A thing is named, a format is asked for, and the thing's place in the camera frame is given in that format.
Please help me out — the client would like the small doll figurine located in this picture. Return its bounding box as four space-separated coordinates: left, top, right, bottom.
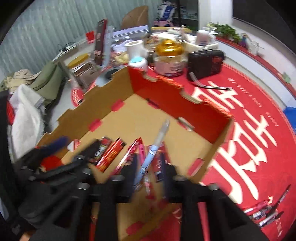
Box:
239 33 250 49

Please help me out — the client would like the brown chair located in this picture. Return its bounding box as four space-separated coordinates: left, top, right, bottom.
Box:
120 6 149 30

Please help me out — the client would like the gold lid glass jar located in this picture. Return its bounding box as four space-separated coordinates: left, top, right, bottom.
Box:
153 39 187 77

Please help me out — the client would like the white blue patterned pen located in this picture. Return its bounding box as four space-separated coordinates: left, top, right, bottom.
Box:
134 119 170 190

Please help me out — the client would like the white toilet paper roll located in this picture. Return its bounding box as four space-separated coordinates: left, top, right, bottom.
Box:
125 40 148 60

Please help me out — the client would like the round red wedding rug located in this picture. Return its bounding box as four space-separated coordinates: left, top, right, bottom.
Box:
70 62 296 241

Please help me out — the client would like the white mug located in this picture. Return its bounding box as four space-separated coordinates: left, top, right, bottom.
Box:
196 30 216 46

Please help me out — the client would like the red cardboard fruit box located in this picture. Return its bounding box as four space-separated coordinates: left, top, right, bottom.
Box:
40 67 233 240

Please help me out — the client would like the thin black marker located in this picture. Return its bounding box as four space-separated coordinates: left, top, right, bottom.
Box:
269 184 291 214

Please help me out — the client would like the blue plastic bag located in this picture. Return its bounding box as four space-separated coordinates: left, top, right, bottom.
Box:
283 106 296 133

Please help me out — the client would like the yellow lid plastic jar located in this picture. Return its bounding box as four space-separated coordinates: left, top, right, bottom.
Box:
67 53 101 91

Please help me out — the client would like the large black tv screen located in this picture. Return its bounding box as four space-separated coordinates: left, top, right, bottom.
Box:
232 0 295 53

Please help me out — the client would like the pink plastic stool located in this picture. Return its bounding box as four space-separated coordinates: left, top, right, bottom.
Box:
154 20 174 27

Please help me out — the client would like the grey grip pen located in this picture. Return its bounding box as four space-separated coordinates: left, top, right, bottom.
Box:
248 205 272 220

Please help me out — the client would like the red pen pink grip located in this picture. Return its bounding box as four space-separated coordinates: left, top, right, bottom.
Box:
109 138 141 176

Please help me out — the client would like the red cylindrical tube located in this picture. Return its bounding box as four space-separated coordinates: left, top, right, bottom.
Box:
96 138 126 173

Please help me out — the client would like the smartphone on stand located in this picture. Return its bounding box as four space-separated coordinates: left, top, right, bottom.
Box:
94 19 107 65

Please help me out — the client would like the green sofa cushion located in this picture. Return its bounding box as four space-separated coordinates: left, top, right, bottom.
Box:
29 61 65 106

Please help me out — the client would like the white blanket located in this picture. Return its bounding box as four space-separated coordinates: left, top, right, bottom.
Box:
10 84 45 162

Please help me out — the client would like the clear white label pen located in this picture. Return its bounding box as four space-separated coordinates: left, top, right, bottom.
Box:
257 212 278 228

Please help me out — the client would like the clear red gel pen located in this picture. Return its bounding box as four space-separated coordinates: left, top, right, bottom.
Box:
243 200 269 213

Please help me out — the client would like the white side table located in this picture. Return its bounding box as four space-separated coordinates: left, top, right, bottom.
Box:
52 38 95 66

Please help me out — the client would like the green potted plant left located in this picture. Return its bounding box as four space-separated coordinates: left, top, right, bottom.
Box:
206 23 241 43

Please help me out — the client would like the black marker pen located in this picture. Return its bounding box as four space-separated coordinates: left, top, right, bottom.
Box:
260 211 284 228

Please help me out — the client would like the patterned rectangular card pack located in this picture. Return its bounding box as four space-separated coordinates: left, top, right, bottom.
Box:
89 137 112 165

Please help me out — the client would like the black radio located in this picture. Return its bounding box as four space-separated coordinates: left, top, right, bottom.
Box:
187 50 225 82

